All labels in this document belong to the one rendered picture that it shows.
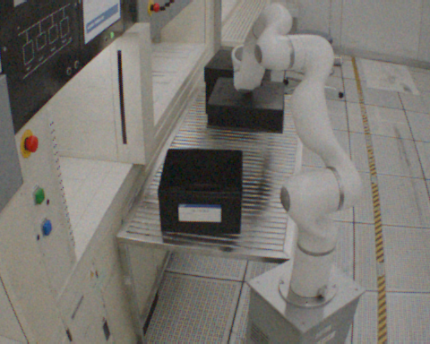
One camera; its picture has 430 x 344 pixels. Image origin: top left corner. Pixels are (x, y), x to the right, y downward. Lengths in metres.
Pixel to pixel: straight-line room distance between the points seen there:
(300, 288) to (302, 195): 0.36
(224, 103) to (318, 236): 0.79
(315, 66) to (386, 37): 4.59
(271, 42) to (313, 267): 0.63
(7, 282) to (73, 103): 0.96
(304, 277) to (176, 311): 1.16
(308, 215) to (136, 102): 0.81
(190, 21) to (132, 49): 1.49
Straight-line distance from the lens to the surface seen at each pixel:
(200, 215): 1.75
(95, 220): 1.72
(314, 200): 1.32
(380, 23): 5.92
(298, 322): 1.52
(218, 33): 3.39
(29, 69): 1.18
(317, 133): 1.35
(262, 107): 1.98
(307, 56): 1.40
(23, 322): 1.31
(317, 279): 1.52
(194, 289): 2.67
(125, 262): 1.89
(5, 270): 1.18
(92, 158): 2.04
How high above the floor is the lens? 1.90
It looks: 33 degrees down
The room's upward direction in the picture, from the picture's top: straight up
